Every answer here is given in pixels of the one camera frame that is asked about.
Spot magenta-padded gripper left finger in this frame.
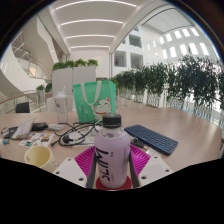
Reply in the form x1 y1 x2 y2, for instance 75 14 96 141
52 145 98 190

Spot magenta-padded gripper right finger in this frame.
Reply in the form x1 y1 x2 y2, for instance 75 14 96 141
128 144 175 190

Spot lilac drink bottle black cap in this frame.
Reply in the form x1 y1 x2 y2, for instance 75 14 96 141
93 113 132 190

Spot dark blue keyboard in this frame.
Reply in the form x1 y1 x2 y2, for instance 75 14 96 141
123 124 179 157

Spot pale yellow mug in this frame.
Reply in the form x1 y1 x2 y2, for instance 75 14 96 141
23 144 58 174

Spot colourful sticker sheet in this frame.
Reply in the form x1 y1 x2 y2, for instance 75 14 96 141
18 132 55 148

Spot white power adapter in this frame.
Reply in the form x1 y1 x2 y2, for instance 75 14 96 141
48 123 64 131

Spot small black pouch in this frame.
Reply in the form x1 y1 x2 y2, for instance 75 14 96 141
30 121 49 132

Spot clear plastic cup with lid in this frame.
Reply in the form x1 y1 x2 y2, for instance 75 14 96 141
53 87 70 124

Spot white chair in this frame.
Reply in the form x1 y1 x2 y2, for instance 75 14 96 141
45 95 76 113

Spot black pad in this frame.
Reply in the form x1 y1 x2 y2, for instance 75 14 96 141
0 125 21 139

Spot green tote bag cat print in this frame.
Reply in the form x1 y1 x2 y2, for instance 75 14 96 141
72 79 118 124

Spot black chair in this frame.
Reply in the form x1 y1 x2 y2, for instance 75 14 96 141
14 101 31 114

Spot low planter with plants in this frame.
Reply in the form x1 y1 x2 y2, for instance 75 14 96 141
34 82 54 99

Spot row of green hedge plants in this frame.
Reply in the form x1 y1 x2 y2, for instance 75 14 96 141
108 54 224 114

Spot glass railing wooden handrail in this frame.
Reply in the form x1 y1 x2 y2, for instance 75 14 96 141
0 89 46 116

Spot white cabinet topped with plants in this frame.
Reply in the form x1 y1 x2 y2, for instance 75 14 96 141
50 58 100 101

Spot ceiling strip lights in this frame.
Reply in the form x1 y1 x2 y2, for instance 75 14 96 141
54 0 138 49

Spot black cable with plug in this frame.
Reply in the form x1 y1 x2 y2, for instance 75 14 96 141
49 120 101 148

